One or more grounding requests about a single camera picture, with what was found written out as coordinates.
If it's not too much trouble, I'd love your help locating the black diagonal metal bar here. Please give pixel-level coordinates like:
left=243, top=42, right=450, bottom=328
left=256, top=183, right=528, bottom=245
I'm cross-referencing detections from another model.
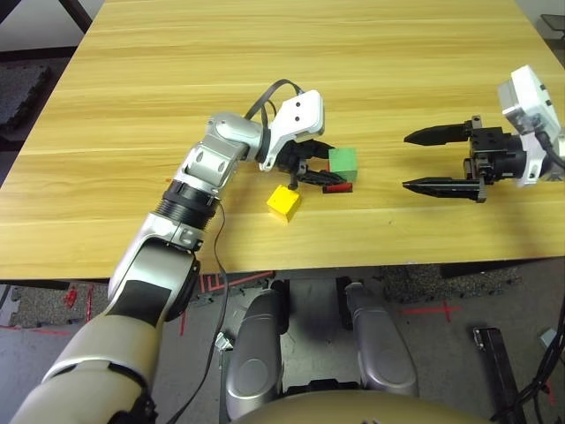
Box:
left=65, top=0, right=94, bottom=32

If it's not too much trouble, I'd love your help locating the dark foam floor mat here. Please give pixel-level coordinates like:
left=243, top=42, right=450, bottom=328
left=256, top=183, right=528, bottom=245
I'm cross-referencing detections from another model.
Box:
left=0, top=65, right=52, bottom=133

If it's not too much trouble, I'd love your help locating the beige robot torso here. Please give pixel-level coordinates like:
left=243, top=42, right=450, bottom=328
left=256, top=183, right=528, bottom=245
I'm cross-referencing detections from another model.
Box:
left=229, top=390, right=500, bottom=424

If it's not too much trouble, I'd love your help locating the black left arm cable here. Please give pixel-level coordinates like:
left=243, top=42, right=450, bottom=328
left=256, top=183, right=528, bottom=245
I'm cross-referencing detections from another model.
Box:
left=169, top=79, right=305, bottom=424

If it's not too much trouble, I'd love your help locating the speckled foam mat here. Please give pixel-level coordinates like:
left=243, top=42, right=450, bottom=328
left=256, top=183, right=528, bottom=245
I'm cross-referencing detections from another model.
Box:
left=381, top=264, right=522, bottom=304
left=11, top=284, right=111, bottom=326

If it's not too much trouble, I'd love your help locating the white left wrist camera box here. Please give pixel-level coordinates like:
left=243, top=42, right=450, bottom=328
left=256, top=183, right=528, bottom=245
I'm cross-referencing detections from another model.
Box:
left=258, top=89, right=327, bottom=172

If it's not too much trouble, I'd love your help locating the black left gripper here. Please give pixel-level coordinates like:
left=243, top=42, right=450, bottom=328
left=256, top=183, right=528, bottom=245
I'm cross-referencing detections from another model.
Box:
left=275, top=139, right=348, bottom=189

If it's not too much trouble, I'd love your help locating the red tape cross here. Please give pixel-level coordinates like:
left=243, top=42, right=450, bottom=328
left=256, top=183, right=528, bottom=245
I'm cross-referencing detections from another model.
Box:
left=401, top=299, right=463, bottom=322

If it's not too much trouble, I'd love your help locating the silver left robot leg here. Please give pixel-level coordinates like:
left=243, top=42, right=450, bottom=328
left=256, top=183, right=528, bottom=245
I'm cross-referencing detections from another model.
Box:
left=220, top=277, right=292, bottom=420

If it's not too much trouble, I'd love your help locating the black robot pelvis block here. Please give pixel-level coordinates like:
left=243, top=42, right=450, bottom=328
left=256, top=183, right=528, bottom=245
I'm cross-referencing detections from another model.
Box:
left=284, top=377, right=363, bottom=396

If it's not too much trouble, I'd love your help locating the yellow wooden block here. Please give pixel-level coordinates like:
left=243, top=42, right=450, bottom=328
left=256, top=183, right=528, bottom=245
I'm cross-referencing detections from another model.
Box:
left=266, top=185, right=304, bottom=225

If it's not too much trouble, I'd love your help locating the black flat stand plate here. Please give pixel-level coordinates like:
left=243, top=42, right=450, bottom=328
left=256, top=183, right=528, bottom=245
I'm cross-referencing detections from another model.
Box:
left=540, top=12, right=565, bottom=32

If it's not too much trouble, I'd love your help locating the silver robot leg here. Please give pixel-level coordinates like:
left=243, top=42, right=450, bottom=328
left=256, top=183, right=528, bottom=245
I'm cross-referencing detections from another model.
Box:
left=337, top=276, right=420, bottom=398
left=220, top=277, right=292, bottom=420

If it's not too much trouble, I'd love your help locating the silver right robot leg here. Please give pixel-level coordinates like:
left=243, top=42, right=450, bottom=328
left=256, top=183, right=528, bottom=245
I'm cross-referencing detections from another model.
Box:
left=337, top=276, right=420, bottom=398

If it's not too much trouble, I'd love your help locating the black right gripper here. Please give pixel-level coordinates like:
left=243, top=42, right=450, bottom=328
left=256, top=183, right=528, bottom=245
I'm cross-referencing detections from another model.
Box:
left=402, top=115, right=529, bottom=204

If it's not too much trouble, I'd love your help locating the green wooden block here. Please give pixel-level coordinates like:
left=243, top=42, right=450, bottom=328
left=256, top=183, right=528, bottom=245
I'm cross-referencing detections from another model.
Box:
left=328, top=147, right=358, bottom=183

